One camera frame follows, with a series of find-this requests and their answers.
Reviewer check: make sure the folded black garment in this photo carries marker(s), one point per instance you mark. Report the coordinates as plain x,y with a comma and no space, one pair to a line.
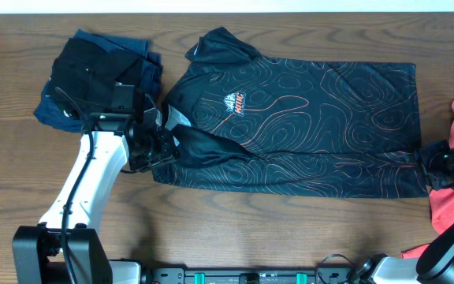
88,74

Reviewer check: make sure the black shirt with orange lines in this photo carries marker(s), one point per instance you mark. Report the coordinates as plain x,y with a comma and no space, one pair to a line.
246,122

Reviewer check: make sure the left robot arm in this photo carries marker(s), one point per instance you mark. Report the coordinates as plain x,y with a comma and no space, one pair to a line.
64,247

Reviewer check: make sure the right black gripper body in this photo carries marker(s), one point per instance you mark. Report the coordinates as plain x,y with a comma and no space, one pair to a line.
436,158

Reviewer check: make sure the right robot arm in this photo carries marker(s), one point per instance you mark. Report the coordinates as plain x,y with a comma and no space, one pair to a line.
436,264

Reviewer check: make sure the folded navy blue garment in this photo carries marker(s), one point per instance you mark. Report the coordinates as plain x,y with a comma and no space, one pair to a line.
53,114

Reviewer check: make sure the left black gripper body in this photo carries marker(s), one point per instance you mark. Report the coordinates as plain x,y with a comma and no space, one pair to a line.
154,150

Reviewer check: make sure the black mounting rail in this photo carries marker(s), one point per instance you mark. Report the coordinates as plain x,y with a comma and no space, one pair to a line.
176,275

